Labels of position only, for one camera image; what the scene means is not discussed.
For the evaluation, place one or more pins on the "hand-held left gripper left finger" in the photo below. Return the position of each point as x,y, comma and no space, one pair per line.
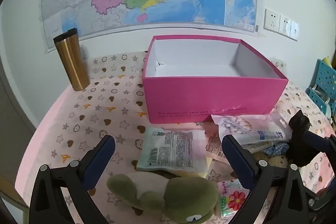
102,158

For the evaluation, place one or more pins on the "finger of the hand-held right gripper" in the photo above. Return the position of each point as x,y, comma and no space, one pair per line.
319,141
325,200

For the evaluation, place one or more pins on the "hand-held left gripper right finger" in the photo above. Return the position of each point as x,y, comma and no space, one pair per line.
236,158

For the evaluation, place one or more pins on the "black scrunchie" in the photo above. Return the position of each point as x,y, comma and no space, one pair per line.
298,129

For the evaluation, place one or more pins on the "pink printed packet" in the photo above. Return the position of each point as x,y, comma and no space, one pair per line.
214,146

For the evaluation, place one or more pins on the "yellow tissue pack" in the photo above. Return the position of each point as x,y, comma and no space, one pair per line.
208,170

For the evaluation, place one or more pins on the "blue checkered scrunchie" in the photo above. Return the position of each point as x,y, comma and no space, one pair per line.
275,149

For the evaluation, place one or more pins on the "cream plush rabbit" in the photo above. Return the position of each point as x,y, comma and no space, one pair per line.
278,160

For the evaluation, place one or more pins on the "floral tissue pack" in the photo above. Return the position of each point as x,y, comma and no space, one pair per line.
233,200

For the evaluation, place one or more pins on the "green plush toy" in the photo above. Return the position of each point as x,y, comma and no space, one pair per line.
183,195

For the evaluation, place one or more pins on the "pink cardboard box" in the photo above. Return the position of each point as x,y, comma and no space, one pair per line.
210,98

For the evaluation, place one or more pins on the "pink star-print tablecloth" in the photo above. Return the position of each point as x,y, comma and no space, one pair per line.
105,108

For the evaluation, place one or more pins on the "blue pegboard rack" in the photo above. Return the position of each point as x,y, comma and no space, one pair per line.
321,82

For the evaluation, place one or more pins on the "gold metal tumbler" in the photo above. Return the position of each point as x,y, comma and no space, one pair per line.
72,64

